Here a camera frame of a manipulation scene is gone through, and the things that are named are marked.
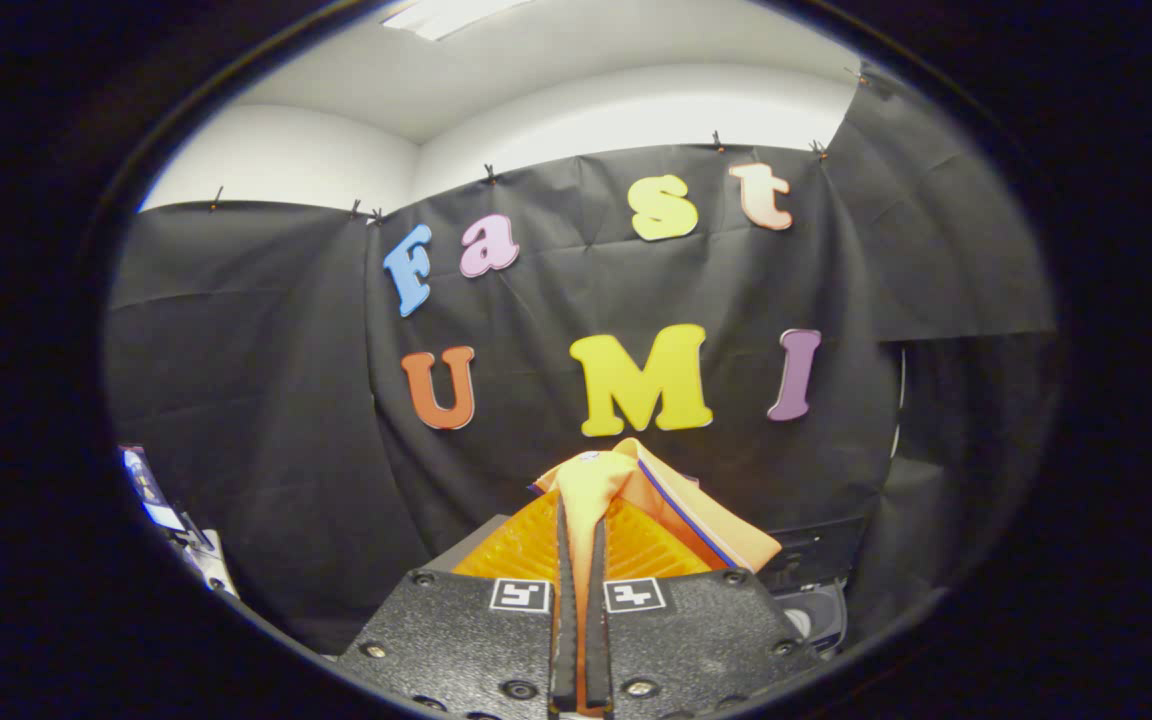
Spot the dark grey washing machine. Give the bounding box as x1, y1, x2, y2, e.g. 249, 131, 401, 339
756, 515, 867, 656

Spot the blue white object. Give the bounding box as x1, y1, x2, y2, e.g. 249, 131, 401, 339
121, 445, 239, 599

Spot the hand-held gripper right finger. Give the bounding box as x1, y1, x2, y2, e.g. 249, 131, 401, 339
584, 495, 822, 717

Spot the orange yellow shirt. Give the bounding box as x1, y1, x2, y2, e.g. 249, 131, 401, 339
533, 437, 784, 716

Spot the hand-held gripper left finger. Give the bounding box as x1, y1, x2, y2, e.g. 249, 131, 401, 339
336, 490, 580, 717

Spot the black backdrop cloth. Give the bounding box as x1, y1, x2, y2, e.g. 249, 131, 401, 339
104, 65, 1057, 656

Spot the dark washing machine lid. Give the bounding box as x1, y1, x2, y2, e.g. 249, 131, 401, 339
761, 515, 867, 591

